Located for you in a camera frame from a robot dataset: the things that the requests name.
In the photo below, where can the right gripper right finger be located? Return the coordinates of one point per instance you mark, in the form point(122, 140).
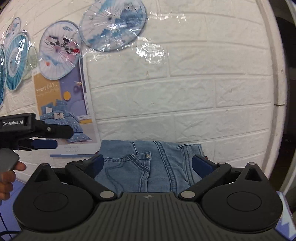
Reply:
point(211, 175)

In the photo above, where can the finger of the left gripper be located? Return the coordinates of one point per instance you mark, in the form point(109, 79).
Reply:
point(42, 144)
point(45, 130)

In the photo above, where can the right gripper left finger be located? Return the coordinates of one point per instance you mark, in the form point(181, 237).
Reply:
point(82, 174)

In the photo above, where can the light blue denim jeans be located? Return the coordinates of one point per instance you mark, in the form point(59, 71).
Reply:
point(147, 166)

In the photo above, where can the person's left hand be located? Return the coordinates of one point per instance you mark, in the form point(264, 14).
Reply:
point(7, 180)

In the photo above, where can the bedding advertisement poster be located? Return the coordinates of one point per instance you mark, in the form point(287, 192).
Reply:
point(67, 101)

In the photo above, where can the blue paper fan decoration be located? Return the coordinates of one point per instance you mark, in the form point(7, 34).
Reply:
point(13, 62)

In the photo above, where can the white umbrella decoration red accents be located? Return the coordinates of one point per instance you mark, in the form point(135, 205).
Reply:
point(59, 49)

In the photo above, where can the purple patterned bed sheet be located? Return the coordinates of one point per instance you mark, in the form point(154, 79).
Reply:
point(285, 224)

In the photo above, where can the small pale umbrella decoration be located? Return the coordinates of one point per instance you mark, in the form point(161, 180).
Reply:
point(12, 30)

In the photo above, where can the white blue landscape umbrella decoration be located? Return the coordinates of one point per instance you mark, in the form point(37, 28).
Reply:
point(111, 25)

